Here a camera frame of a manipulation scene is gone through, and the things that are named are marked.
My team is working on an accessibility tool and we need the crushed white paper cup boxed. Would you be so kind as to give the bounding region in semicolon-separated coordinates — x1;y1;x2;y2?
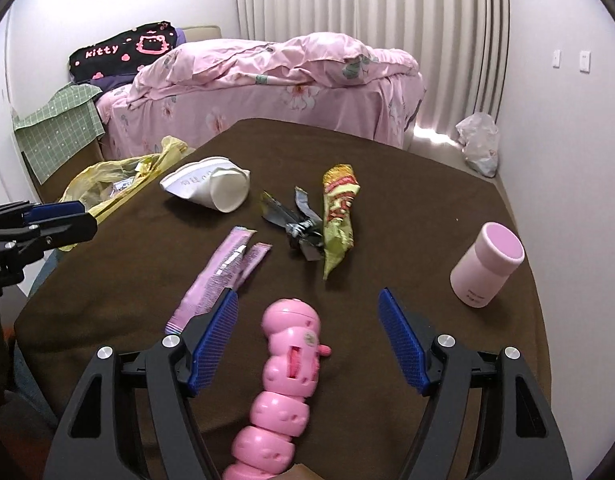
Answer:
159;156;252;213

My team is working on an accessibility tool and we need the black pink kitty pillow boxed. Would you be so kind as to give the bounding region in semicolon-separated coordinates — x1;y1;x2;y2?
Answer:
68;21;179;83

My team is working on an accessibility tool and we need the wooden nightstand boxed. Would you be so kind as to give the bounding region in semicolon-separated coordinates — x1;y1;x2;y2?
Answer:
35;135;108;201

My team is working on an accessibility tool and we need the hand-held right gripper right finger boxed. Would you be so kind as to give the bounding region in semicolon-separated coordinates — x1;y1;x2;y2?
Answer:
377;287;573;480

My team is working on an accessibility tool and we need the brown cardboard piece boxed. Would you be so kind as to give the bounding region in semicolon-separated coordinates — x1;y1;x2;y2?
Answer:
288;462;321;480

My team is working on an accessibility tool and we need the green checked cloth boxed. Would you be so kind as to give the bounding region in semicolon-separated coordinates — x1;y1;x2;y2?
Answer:
14;82;106;186

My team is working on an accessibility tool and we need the pink floral duvet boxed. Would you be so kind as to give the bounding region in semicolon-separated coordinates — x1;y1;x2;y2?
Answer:
128;31;421;106

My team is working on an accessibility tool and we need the silver black wrapper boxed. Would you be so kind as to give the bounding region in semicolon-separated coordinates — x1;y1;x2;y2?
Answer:
260;186;325;263

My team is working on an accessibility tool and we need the beige headboard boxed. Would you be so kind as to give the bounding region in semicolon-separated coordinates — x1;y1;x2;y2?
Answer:
180;25;223;46

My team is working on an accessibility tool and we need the yellow plastic bag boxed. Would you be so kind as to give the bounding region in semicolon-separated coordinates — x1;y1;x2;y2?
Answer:
58;135;198;253

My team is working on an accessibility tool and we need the yellow red snack wrapper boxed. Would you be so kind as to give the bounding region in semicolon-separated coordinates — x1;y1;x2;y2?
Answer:
321;163;362;281

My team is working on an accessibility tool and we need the pink caterpillar toy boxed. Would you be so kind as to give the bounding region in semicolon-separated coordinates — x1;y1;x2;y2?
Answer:
222;297;333;480

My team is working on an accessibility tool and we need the short pink sachet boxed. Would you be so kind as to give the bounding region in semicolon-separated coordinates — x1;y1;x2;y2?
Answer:
232;242;273;291

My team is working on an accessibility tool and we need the pink bottle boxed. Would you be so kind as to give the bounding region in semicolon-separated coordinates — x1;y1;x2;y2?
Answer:
450;221;525;310

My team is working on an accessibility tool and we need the white striped curtain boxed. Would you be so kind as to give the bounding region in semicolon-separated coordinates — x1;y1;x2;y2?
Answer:
235;0;511;141

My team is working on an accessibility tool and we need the bed with pink sheet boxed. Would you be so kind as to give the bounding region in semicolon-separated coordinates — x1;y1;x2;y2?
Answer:
95;72;423;150

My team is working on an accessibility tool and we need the long pink sachet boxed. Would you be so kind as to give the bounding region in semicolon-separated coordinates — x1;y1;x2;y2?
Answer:
165;226;256;336

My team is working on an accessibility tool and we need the white plastic bag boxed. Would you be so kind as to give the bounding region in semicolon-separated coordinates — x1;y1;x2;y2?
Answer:
455;112;501;178

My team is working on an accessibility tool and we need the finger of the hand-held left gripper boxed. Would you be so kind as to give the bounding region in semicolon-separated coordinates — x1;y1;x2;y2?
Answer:
0;211;99;264
0;200;87;235

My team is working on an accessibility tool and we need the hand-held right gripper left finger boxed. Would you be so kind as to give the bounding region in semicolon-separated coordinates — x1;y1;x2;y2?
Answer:
42;287;240;480

